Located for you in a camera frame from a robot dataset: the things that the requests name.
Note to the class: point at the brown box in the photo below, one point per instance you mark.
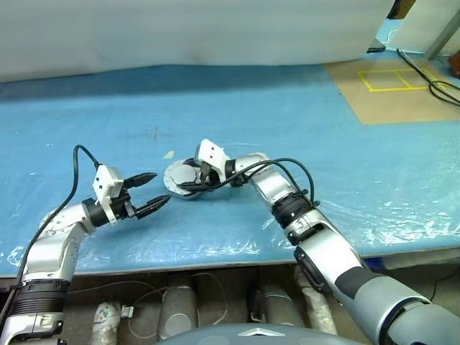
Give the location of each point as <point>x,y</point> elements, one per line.
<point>456,64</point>

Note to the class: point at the small pale tape scrap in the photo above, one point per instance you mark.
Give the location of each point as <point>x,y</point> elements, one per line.
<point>169,155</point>

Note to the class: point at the round silver motor lid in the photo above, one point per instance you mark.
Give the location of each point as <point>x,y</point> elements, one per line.
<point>179,176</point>

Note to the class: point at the dark stand foot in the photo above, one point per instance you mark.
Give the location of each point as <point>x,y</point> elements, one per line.
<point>375,46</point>

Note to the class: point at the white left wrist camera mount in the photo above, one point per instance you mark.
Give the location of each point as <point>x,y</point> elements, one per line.
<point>106,179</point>

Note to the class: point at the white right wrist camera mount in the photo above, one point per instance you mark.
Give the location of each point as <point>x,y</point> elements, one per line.
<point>212,152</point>

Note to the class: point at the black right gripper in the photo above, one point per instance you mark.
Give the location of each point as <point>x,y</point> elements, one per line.
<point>209,177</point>

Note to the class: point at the white upright panel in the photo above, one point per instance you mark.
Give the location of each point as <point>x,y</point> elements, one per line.
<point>420,25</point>

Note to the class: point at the brown cardboard sheet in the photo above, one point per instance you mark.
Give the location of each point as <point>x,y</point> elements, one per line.
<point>395,106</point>

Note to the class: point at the grey robot torso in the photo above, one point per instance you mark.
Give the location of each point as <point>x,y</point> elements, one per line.
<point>230,336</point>

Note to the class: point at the white wrapped pole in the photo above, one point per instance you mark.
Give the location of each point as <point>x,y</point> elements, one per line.
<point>106,323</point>
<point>323,316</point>

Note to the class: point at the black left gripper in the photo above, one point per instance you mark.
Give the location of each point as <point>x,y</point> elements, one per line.
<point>118,208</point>

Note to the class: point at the aluminium frame post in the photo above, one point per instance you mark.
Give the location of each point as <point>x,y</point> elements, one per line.
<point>442,34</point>

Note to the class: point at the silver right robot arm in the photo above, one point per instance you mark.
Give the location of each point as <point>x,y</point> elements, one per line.
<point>273,183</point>

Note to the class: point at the blue plastic table cover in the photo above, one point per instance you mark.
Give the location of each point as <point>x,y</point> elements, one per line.
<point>108,118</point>

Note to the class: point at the white foam backdrop sheet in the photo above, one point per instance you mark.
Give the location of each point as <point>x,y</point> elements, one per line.
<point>179,32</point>

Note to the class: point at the small white connector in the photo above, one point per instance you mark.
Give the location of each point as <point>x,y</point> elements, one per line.
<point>127,312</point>

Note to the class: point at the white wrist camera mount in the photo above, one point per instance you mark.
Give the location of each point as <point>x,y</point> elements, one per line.
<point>106,179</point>
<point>212,152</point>

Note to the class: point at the dark grey rounded cylinder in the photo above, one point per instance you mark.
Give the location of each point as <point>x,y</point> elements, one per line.
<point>276,305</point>
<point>178,309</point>

